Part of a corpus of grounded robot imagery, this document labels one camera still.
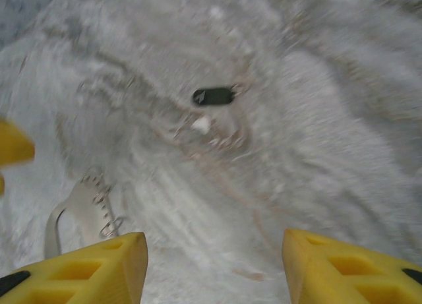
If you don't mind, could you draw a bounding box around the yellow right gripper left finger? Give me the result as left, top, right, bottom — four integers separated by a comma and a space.
0, 231, 148, 304

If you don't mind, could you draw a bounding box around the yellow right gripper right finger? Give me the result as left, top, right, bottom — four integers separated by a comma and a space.
282, 229, 422, 304

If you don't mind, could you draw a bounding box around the clear plastic object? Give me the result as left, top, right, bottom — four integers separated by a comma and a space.
44, 177, 116, 260

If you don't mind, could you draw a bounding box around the black key tag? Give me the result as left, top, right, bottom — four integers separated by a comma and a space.
192, 85, 239, 107

